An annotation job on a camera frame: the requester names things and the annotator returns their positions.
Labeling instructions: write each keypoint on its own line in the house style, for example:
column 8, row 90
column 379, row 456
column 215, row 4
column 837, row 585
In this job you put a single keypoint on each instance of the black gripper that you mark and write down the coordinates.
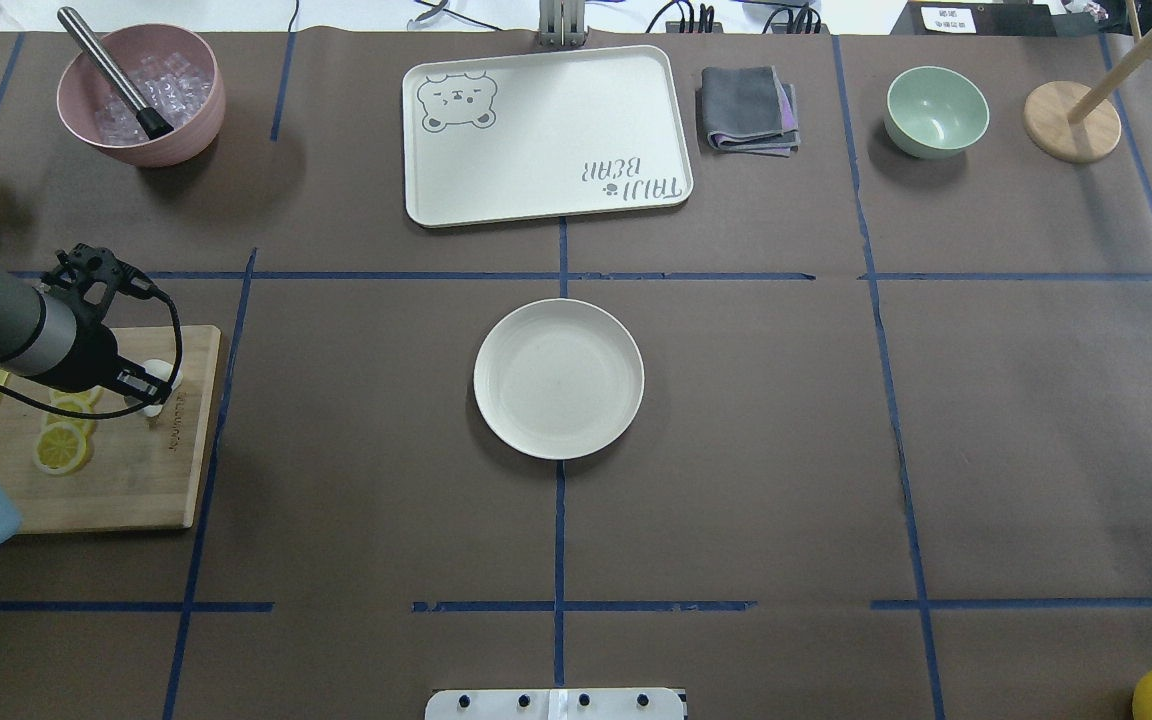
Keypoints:
column 99, row 365

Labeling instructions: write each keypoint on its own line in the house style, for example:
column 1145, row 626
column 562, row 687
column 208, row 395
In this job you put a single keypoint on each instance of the cream round plate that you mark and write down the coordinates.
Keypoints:
column 559, row 379

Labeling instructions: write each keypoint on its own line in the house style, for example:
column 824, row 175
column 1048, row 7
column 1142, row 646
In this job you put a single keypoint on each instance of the cream bear tray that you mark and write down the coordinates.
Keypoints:
column 511, row 138

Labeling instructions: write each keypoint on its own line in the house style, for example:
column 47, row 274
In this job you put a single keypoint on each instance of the lemon slice top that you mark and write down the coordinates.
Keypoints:
column 84, row 401

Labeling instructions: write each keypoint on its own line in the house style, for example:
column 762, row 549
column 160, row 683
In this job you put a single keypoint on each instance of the lemon slice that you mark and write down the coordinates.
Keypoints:
column 84, row 401
column 77, row 415
column 61, row 448

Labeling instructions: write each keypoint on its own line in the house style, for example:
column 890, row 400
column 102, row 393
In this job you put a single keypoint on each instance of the bamboo cutting board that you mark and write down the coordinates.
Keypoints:
column 141, row 473

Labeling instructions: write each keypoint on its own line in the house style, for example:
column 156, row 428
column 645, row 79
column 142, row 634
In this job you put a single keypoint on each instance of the lemon slice middle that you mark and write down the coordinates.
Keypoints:
column 77, row 415

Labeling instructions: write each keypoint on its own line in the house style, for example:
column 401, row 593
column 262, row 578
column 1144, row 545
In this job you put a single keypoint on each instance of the lemon slice bottom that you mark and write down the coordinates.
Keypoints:
column 61, row 448

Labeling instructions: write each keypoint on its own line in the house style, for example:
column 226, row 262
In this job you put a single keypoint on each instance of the steel black-tipped muddler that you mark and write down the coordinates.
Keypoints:
column 116, row 74

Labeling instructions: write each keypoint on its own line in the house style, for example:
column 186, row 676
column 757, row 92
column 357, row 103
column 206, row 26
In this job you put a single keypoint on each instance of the pink bowl with ice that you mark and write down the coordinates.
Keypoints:
column 176, row 76

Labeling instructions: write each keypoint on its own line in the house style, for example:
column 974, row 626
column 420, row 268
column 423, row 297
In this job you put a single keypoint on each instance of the white mounting plate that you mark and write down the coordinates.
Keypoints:
column 558, row 703

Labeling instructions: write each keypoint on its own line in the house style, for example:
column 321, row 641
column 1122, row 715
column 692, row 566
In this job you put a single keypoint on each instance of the folded grey cloth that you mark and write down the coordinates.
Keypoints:
column 749, row 110

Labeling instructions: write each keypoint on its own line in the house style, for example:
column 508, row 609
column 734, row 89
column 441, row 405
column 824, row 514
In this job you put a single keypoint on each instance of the green bowl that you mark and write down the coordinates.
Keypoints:
column 934, row 113

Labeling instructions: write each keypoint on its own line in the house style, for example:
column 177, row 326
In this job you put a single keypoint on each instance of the wooden mug stand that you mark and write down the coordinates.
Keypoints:
column 1077, row 123

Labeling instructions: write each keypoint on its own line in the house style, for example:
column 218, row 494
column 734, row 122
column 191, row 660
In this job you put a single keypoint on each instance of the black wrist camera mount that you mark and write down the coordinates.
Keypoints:
column 87, row 279

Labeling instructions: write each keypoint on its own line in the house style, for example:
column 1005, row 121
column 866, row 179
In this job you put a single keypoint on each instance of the aluminium frame post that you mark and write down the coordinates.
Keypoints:
column 562, row 23

